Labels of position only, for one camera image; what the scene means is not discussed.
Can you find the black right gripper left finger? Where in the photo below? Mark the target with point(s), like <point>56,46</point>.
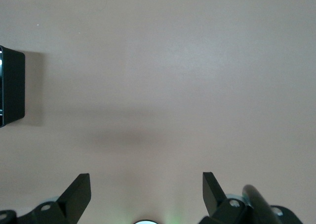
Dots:
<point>71,199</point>

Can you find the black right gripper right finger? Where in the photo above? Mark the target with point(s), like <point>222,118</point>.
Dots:
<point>214,199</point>

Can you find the black plastic box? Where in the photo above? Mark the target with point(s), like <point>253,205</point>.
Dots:
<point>13,85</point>

